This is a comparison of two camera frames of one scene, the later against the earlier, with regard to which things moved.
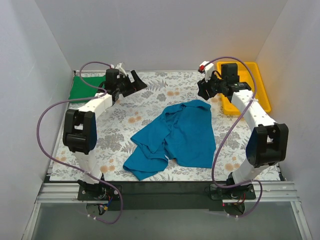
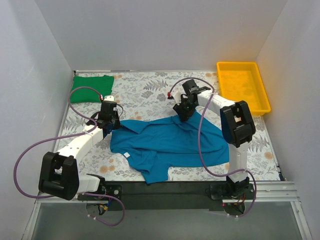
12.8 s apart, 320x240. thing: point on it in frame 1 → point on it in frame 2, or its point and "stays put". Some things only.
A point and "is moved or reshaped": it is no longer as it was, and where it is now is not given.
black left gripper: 129,85 → 114,124
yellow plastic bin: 245,76 stays put
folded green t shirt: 80,89 stays put
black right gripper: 207,87 → 184,113
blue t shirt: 184,132 is moved or reshaped
